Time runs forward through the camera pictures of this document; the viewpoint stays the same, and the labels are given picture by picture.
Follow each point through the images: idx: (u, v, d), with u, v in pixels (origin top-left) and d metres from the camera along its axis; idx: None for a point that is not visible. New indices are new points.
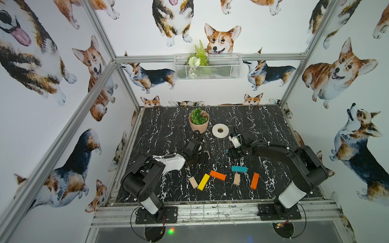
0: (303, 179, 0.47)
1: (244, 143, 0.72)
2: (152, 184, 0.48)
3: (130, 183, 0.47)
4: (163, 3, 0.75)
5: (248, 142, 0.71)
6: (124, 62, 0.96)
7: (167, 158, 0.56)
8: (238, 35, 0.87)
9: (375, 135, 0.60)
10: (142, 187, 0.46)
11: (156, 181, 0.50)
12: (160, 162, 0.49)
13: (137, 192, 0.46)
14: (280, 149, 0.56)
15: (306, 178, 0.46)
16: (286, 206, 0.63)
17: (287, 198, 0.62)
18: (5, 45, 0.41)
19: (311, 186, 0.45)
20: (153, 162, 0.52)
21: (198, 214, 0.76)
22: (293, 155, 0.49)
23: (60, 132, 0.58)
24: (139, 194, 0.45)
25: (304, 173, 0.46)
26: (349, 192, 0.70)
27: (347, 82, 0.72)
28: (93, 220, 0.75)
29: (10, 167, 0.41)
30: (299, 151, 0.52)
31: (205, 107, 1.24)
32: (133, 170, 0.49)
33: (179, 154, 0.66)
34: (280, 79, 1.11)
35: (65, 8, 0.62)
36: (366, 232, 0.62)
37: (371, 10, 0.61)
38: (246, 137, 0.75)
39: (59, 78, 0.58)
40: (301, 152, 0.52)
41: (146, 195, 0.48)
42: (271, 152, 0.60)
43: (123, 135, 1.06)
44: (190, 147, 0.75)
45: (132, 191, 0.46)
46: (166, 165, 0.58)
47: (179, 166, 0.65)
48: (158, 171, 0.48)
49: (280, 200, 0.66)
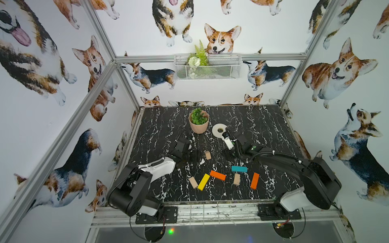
0: (321, 199, 0.44)
1: (241, 149, 0.69)
2: (141, 196, 0.46)
3: (116, 198, 0.44)
4: (163, 3, 0.75)
5: (246, 148, 0.68)
6: (124, 62, 0.96)
7: (155, 165, 0.54)
8: (238, 35, 0.87)
9: (375, 135, 0.60)
10: (131, 200, 0.43)
11: (146, 192, 0.48)
12: (147, 172, 0.47)
13: (126, 206, 0.43)
14: (292, 162, 0.50)
15: (325, 198, 0.43)
16: (288, 210, 0.64)
17: (292, 204, 0.60)
18: (5, 45, 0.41)
19: (329, 205, 0.43)
20: (139, 172, 0.50)
21: (199, 214, 0.76)
22: (310, 173, 0.44)
23: (60, 132, 0.58)
24: (128, 208, 0.43)
25: (323, 190, 0.43)
26: (349, 192, 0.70)
27: (347, 82, 0.72)
28: (93, 220, 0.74)
29: (10, 167, 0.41)
30: (311, 163, 0.47)
31: (205, 107, 1.24)
32: (119, 185, 0.46)
33: (168, 158, 0.63)
34: (280, 79, 1.11)
35: (65, 8, 0.62)
36: (367, 232, 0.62)
37: (371, 10, 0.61)
38: (243, 142, 0.67)
39: (59, 78, 0.58)
40: (313, 164, 0.48)
41: (135, 208, 0.46)
42: (277, 163, 0.54)
43: (123, 135, 1.06)
44: (180, 147, 0.72)
45: (121, 206, 0.44)
46: (155, 173, 0.53)
47: (168, 170, 0.62)
48: (146, 183, 0.46)
49: (282, 204, 0.65)
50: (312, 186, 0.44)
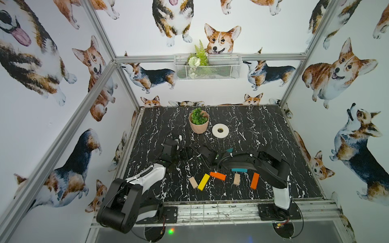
0: (276, 180, 0.48)
1: (210, 162, 0.71)
2: (133, 210, 0.44)
3: (108, 216, 0.42)
4: (163, 3, 0.75)
5: (211, 159, 0.72)
6: (124, 62, 0.96)
7: (145, 175, 0.52)
8: (238, 35, 0.87)
9: (375, 135, 0.60)
10: (124, 216, 0.42)
11: (138, 205, 0.46)
12: (137, 185, 0.45)
13: (119, 224, 0.41)
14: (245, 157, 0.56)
15: (278, 178, 0.48)
16: (285, 208, 0.63)
17: (281, 199, 0.60)
18: (5, 45, 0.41)
19: (284, 183, 0.48)
20: (129, 186, 0.47)
21: (198, 214, 0.76)
22: (260, 162, 0.50)
23: (60, 132, 0.58)
24: (123, 225, 0.41)
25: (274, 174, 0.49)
26: (350, 192, 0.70)
27: (347, 82, 0.72)
28: (93, 220, 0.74)
29: (10, 168, 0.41)
30: (261, 153, 0.54)
31: (205, 107, 1.24)
32: (108, 203, 0.43)
33: (158, 165, 0.61)
34: (280, 79, 1.11)
35: (65, 8, 0.62)
36: (367, 232, 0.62)
37: (371, 10, 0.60)
38: (206, 154, 0.71)
39: (59, 78, 0.58)
40: (262, 154, 0.55)
41: (130, 224, 0.44)
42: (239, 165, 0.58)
43: (123, 135, 1.06)
44: (167, 151, 0.70)
45: (114, 224, 0.42)
46: (147, 182, 0.52)
47: (159, 176, 0.61)
48: (137, 195, 0.44)
49: (277, 204, 0.65)
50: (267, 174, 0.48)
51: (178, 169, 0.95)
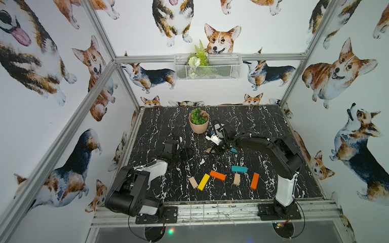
0: (282, 168, 0.51)
1: (227, 137, 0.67)
2: (141, 194, 0.46)
3: (116, 202, 0.44)
4: (163, 3, 0.75)
5: (231, 134, 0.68)
6: (124, 62, 0.96)
7: (150, 166, 0.55)
8: (238, 35, 0.87)
9: (375, 135, 0.60)
10: (132, 201, 0.43)
11: (145, 191, 0.48)
12: (144, 171, 0.48)
13: (127, 207, 0.43)
14: (261, 139, 0.59)
15: (285, 166, 0.50)
16: (284, 204, 0.64)
17: (282, 194, 0.63)
18: (5, 45, 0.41)
19: (290, 173, 0.50)
20: (135, 173, 0.50)
21: (198, 214, 0.76)
22: (274, 146, 0.52)
23: (59, 132, 0.58)
24: (130, 208, 0.43)
25: (284, 160, 0.51)
26: (350, 192, 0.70)
27: (347, 82, 0.72)
28: (93, 220, 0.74)
29: (10, 167, 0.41)
30: (278, 140, 0.56)
31: (205, 107, 1.24)
32: (117, 188, 0.45)
33: (160, 160, 0.64)
34: (280, 79, 1.11)
35: (65, 8, 0.62)
36: (367, 232, 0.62)
37: (371, 10, 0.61)
38: (228, 130, 0.78)
39: (59, 78, 0.58)
40: (279, 142, 0.56)
41: (138, 208, 0.46)
42: (254, 145, 0.62)
43: (123, 135, 1.06)
44: (168, 150, 0.73)
45: (123, 208, 0.43)
46: (151, 173, 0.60)
47: (162, 171, 0.64)
48: (145, 180, 0.47)
49: (277, 200, 0.67)
50: (274, 158, 0.52)
51: (178, 169, 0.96)
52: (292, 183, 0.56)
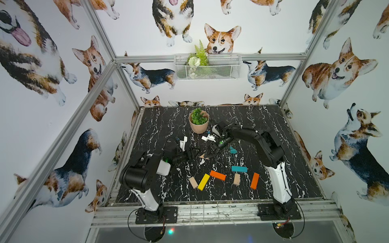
0: (265, 157, 0.57)
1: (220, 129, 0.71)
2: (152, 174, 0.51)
3: (130, 176, 0.48)
4: (163, 3, 0.75)
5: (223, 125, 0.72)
6: (124, 62, 0.96)
7: None
8: (238, 35, 0.87)
9: (375, 135, 0.60)
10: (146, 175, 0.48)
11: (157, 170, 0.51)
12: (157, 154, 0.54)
13: (141, 181, 0.48)
14: (250, 131, 0.64)
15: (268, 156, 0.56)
16: (281, 201, 0.65)
17: (277, 191, 0.65)
18: (5, 45, 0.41)
19: (272, 162, 0.56)
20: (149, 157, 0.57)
21: (199, 214, 0.76)
22: (260, 137, 0.58)
23: (59, 132, 0.58)
24: (143, 184, 0.48)
25: (267, 151, 0.57)
26: (350, 192, 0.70)
27: (347, 82, 0.72)
28: (93, 220, 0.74)
29: (10, 167, 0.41)
30: (265, 133, 0.61)
31: (205, 107, 1.24)
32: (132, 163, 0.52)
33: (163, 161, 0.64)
34: (280, 79, 1.11)
35: (65, 8, 0.62)
36: (367, 232, 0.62)
37: (371, 10, 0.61)
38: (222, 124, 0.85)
39: (59, 78, 0.58)
40: (266, 134, 0.62)
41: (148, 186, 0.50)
42: (243, 135, 0.68)
43: (123, 135, 1.06)
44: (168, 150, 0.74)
45: (135, 181, 0.48)
46: None
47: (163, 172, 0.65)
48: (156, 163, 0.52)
49: (275, 197, 0.67)
50: (259, 148, 0.58)
51: (178, 170, 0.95)
52: (278, 173, 0.60)
